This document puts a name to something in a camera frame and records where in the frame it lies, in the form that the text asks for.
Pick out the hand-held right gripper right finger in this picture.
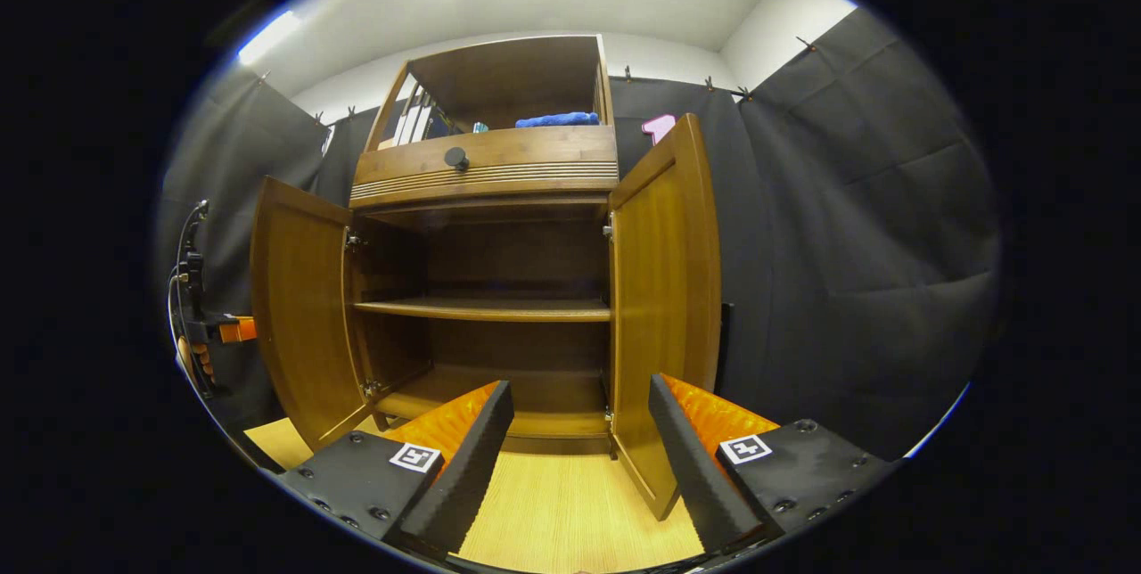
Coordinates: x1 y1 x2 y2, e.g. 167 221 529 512
648 373 901 555

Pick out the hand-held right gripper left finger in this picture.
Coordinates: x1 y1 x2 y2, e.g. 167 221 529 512
272 380 515 562

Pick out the wooden cabinet door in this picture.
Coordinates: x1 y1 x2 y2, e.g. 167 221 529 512
250 176 398 453
609 113 734 521

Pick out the wooden double-door shoe cabinet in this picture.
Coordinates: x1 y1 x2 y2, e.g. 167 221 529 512
343 33 620 455

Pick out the wooden inner cabinet shelf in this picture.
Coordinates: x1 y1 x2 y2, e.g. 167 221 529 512
354 296 612 323

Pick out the wooden cabinet drawer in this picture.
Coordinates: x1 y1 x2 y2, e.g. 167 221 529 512
350 126 619 201

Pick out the black backdrop cloth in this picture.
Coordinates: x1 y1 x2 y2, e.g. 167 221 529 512
156 8 1004 463

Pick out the ceiling light panel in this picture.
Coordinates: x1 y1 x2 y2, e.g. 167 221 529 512
236 10 301 67

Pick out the blue towel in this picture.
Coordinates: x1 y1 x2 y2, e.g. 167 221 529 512
515 111 600 128

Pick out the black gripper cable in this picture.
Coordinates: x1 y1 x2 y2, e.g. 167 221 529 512
167 200 209 316

